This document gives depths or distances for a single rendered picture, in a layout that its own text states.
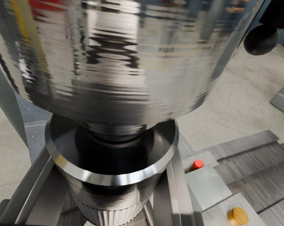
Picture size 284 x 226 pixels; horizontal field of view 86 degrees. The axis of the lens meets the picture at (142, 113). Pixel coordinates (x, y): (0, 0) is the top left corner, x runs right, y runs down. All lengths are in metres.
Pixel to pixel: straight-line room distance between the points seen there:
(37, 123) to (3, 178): 1.15
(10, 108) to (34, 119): 0.10
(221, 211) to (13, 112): 0.56
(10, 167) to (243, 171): 1.55
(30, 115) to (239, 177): 0.58
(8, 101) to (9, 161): 1.16
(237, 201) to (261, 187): 0.22
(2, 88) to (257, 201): 0.69
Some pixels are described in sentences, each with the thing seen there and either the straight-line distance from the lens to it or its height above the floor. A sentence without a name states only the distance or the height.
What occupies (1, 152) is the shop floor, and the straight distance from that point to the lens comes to 1.77.
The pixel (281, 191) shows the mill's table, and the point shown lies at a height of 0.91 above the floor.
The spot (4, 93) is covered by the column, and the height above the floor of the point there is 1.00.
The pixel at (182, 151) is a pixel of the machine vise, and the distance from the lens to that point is 0.38.
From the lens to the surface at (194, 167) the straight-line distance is 0.30.
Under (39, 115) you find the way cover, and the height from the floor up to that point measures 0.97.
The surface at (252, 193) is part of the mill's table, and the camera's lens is 0.52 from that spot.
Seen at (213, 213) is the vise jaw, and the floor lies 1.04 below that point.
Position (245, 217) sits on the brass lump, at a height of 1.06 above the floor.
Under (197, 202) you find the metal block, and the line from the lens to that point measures 0.27.
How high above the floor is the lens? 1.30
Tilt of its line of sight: 44 degrees down
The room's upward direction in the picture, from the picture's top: 12 degrees clockwise
